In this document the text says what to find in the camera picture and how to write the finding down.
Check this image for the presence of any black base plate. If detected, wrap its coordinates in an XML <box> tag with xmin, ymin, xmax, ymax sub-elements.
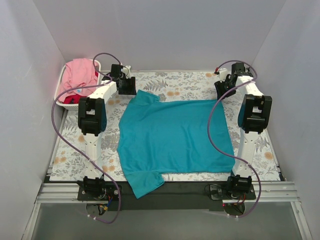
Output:
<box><xmin>76</xmin><ymin>180</ymin><xmax>256</xmax><ymax>211</ymax></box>

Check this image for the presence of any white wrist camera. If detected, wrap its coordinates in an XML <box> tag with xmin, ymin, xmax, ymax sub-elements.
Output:
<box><xmin>122</xmin><ymin>65</ymin><xmax>132</xmax><ymax>79</ymax></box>
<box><xmin>214</xmin><ymin>67</ymin><xmax>229</xmax><ymax>82</ymax></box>

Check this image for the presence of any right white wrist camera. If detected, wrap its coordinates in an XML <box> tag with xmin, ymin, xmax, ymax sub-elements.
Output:
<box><xmin>214</xmin><ymin>67</ymin><xmax>229</xmax><ymax>82</ymax></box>

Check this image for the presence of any teal t shirt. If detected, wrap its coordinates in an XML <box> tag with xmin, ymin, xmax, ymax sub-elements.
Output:
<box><xmin>117</xmin><ymin>90</ymin><xmax>235</xmax><ymax>198</ymax></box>

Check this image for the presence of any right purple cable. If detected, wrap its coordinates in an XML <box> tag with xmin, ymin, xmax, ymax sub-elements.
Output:
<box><xmin>207</xmin><ymin>59</ymin><xmax>263</xmax><ymax>219</ymax></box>

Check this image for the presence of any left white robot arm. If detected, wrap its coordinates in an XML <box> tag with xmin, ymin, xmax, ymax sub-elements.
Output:
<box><xmin>78</xmin><ymin>64</ymin><xmax>137</xmax><ymax>179</ymax></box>

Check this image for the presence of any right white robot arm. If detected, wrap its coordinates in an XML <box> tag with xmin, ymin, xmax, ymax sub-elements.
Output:
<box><xmin>214</xmin><ymin>60</ymin><xmax>273</xmax><ymax>178</ymax></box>

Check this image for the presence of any red t shirt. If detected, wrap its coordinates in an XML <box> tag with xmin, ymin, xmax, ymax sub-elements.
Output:
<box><xmin>59</xmin><ymin>71</ymin><xmax>98</xmax><ymax>104</ymax></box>

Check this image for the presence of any pink t shirt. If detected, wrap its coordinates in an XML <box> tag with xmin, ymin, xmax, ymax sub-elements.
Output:
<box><xmin>58</xmin><ymin>58</ymin><xmax>101</xmax><ymax>102</ymax></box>

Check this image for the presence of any white laundry basket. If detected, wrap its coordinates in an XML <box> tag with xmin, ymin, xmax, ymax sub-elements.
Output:
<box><xmin>54</xmin><ymin>58</ymin><xmax>101</xmax><ymax>110</ymax></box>

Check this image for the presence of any aluminium rail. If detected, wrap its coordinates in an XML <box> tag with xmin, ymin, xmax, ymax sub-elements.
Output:
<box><xmin>36</xmin><ymin>181</ymin><xmax>300</xmax><ymax>203</ymax></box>

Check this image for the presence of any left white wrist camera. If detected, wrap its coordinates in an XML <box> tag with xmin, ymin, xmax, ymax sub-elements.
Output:
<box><xmin>122</xmin><ymin>65</ymin><xmax>132</xmax><ymax>79</ymax></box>

